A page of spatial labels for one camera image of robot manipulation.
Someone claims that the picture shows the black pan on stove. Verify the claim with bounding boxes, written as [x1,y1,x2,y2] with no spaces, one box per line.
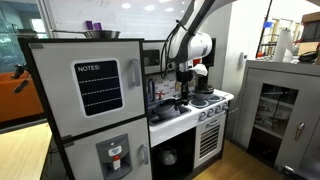
[194,85,214,100]

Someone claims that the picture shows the grey toy pot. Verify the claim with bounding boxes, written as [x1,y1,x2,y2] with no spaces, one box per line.
[153,98,189,120]

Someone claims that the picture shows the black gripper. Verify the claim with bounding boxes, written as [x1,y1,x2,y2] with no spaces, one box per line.
[176,62,193,101]

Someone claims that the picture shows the metal saucepan on fridge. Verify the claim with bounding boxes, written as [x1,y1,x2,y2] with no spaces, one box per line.
[51,29,122,40]

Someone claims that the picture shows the toy stovetop burners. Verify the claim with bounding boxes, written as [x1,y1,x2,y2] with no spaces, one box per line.
[188,92,224,109]

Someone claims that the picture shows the orange sofa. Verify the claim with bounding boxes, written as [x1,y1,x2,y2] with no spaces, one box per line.
[0,72,44,122]

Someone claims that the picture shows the black notes chalkboard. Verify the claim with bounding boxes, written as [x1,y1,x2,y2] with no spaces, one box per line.
[74,60,123,116]

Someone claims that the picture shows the toy faucet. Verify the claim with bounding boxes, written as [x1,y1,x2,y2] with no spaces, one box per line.
[148,78,156,102]

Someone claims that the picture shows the grey toy water dispenser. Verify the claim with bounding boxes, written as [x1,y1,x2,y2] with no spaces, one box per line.
[96,134,132,180]

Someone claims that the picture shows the white toy fridge upper door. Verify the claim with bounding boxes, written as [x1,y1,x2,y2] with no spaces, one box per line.
[29,40,144,136]

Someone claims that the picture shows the white toy oven door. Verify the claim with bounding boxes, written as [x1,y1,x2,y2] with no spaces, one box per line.
[194,113,226,168]

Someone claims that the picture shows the grey metal cabinet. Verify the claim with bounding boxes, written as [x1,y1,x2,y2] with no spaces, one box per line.
[234,61,320,170]

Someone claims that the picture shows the white toy fridge lower door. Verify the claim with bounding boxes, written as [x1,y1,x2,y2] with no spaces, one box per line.
[66,118,152,180]

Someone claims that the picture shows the purple block left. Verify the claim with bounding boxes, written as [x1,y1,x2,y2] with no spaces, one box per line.
[85,21,94,30]

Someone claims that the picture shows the purple block right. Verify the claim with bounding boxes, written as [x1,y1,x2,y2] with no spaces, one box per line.
[94,23,102,31]

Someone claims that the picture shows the grey toy sink basin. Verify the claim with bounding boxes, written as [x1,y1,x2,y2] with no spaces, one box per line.
[148,105,187,126]

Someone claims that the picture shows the whiteboard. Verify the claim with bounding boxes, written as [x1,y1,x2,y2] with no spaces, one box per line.
[39,0,191,40]

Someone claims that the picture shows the white toy fridge door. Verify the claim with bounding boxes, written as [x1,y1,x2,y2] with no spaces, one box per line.
[29,40,144,136]
[66,118,152,180]

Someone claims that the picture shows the white kettle under sink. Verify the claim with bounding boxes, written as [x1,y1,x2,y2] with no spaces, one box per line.
[158,146,177,166]

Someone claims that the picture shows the toy microwave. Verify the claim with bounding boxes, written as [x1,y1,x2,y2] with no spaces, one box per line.
[143,40,174,74]

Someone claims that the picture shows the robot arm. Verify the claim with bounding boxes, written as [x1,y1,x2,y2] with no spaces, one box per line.
[168,0,235,104]

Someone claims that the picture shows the white paper towel roll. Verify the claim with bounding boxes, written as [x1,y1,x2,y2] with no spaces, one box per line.
[273,29,293,63]

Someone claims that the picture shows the purple block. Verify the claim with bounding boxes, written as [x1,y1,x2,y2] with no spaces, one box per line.
[85,21,94,30]
[94,23,102,31]

